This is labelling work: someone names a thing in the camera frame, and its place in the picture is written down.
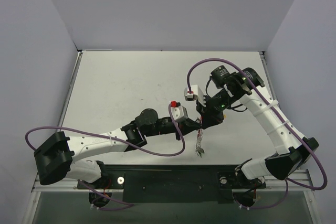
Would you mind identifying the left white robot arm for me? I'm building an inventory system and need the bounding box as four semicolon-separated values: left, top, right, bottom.
34;106;201;188

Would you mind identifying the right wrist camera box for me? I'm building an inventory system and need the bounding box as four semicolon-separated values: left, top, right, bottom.
184;85;204;103

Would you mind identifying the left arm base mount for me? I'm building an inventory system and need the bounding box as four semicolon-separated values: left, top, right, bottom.
77;179;128;211

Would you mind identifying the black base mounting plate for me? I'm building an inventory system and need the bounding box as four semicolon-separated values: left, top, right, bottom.
76;165;266;205

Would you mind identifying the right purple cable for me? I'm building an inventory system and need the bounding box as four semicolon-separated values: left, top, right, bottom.
185;58;328;211

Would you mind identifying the red handled metal key organizer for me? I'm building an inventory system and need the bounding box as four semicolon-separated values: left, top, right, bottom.
195;128;204;152

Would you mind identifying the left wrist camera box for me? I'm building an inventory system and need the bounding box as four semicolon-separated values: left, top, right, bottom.
169;101;188;123

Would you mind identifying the black key tag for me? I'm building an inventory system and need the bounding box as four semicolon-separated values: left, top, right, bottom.
196;151;204;157

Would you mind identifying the aluminium rail frame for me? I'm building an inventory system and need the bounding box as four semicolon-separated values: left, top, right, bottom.
31;50;315;193

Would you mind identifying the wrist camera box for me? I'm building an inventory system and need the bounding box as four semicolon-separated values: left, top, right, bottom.
184;85;204;103
169;101;188;123

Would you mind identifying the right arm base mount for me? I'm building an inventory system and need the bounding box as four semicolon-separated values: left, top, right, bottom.
217;169;266;207

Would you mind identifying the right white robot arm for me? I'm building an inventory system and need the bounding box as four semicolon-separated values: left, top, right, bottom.
185;66;319;187

